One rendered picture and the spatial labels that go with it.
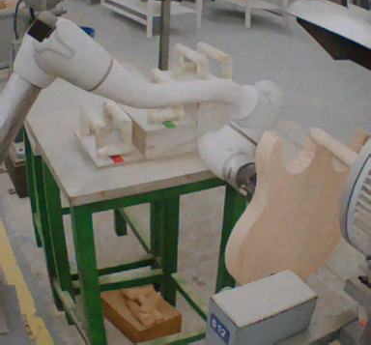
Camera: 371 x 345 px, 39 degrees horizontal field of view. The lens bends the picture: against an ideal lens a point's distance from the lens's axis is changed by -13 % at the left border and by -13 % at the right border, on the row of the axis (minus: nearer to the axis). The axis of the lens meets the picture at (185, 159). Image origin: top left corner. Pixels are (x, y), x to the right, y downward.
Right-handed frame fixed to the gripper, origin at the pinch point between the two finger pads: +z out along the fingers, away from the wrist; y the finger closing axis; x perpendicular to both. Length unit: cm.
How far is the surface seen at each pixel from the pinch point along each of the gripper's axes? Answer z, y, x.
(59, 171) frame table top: -55, 39, -14
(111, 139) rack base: -67, 18, -9
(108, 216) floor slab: -167, -31, -98
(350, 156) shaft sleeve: 21.7, 10.3, 25.3
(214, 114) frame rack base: -51, -6, 5
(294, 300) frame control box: 37.9, 30.2, 7.7
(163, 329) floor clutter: -61, -13, -91
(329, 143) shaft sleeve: 15.3, 10.5, 25.0
